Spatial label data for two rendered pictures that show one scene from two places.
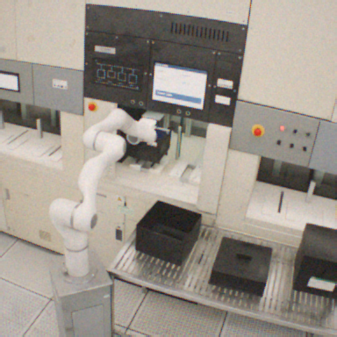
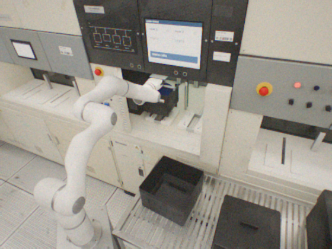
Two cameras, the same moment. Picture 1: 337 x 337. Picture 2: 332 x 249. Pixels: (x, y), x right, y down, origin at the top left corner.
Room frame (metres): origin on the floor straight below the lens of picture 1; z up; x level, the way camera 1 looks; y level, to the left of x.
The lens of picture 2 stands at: (1.00, -0.15, 1.94)
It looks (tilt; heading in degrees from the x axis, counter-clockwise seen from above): 39 degrees down; 10
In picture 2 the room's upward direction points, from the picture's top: 3 degrees counter-clockwise
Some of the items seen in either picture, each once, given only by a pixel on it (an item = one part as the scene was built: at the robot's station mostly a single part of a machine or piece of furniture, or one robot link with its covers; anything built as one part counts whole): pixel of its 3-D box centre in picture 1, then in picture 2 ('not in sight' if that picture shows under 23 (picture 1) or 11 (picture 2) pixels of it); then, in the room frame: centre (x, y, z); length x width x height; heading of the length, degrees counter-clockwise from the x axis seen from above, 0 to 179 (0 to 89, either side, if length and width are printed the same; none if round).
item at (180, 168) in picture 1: (188, 172); (194, 121); (2.34, -0.14, 0.89); 0.22 x 0.21 x 0.04; 164
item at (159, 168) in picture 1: (150, 162); (162, 114); (2.41, 0.12, 0.89); 0.22 x 0.21 x 0.04; 164
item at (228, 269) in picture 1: (242, 263); (246, 229); (1.57, -0.44, 0.83); 0.29 x 0.29 x 0.13; 75
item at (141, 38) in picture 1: (171, 146); (179, 99); (2.50, -0.01, 0.98); 0.95 x 0.88 x 1.95; 164
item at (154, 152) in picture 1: (151, 138); (160, 94); (2.42, 0.13, 1.08); 0.24 x 0.20 x 0.32; 74
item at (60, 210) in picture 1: (68, 223); (59, 201); (1.47, 0.44, 1.07); 0.19 x 0.12 x 0.24; 74
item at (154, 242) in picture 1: (168, 232); (172, 188); (1.75, -0.04, 0.85); 0.28 x 0.28 x 0.17; 69
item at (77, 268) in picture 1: (76, 257); (78, 226); (1.46, 0.41, 0.85); 0.19 x 0.19 x 0.18
